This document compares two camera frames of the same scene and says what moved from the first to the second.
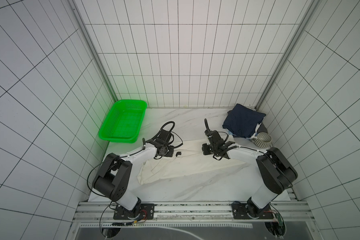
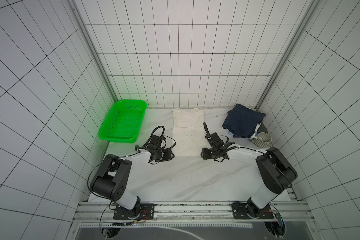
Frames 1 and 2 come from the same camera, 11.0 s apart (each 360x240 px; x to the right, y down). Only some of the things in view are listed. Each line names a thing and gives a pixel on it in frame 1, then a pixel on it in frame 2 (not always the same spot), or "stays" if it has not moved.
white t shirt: (188, 160) to (188, 133)
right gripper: (208, 149) stays
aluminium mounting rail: (286, 211) stays
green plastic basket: (122, 122) stays
